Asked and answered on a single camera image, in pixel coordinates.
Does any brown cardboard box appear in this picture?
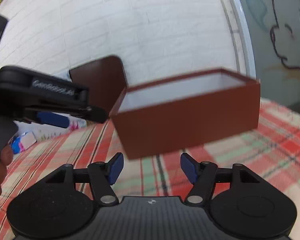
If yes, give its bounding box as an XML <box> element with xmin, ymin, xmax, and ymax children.
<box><xmin>110</xmin><ymin>68</ymin><xmax>261</xmax><ymax>159</ymax></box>

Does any floral plastic bag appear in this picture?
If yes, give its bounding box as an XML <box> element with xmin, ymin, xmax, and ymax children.
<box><xmin>15</xmin><ymin>113</ymin><xmax>87</xmax><ymax>141</ymax></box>

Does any blue tissue pack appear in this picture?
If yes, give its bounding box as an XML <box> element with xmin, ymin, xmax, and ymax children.
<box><xmin>10</xmin><ymin>132</ymin><xmax>37</xmax><ymax>154</ymax></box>

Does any plaid bedspread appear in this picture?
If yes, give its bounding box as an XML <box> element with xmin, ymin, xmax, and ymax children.
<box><xmin>0</xmin><ymin>99</ymin><xmax>300</xmax><ymax>239</ymax></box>

